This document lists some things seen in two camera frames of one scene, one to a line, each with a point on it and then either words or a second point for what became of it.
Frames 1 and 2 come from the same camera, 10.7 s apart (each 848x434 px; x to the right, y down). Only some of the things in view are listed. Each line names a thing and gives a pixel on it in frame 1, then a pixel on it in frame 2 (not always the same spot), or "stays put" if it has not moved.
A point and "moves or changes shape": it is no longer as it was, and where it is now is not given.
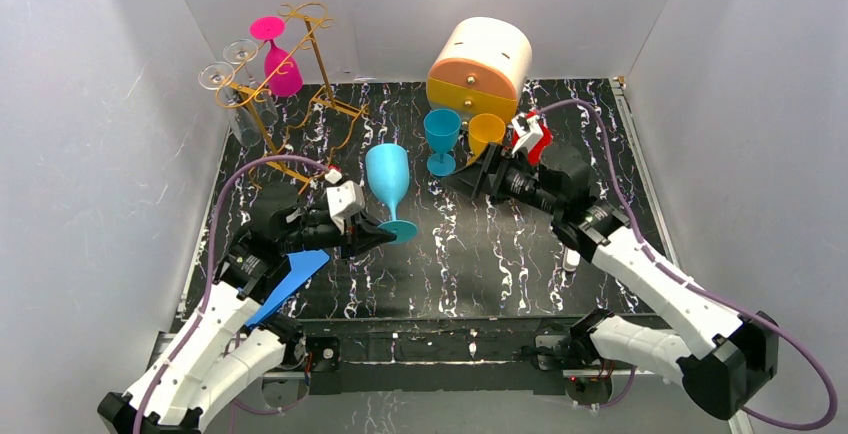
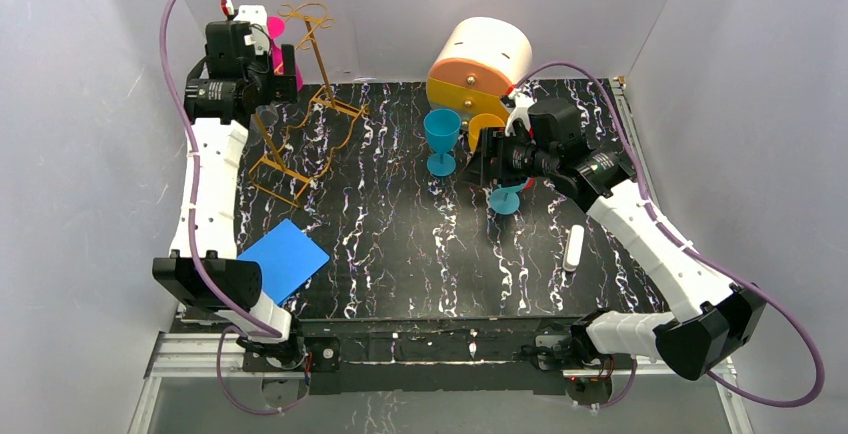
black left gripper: (351, 236) → (279, 70)
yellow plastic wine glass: (483, 129) stays put
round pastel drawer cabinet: (481, 67) stays put
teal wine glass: (442, 127) stays put
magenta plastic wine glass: (283, 74) stays put
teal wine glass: (388, 168) moves or changes shape
